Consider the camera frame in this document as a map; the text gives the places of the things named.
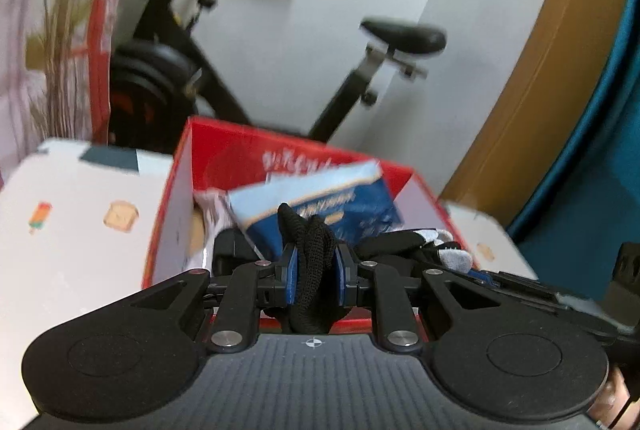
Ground black woven strap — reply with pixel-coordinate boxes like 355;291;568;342
275;201;352;336

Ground blue tissue package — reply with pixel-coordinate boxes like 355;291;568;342
228;159;402;260

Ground white face mask package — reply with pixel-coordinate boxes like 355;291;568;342
194;189;236;241

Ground person's right hand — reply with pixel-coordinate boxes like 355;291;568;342
589;367;639;430

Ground teal blue curtain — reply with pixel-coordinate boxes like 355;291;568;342
508;0;639;300

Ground black white glove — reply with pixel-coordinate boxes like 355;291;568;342
354;229;474;277

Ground red strawberry cardboard box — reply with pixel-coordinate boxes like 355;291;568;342
140;115;482;336

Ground white patterned tablecloth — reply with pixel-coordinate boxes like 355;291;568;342
0;137;539;430

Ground black exercise bike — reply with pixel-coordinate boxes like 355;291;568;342
106;0;448;149

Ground red plant print curtain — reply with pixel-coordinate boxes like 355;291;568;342
1;0;119;179

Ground wooden door frame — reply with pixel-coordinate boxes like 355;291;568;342
440;0;627;224

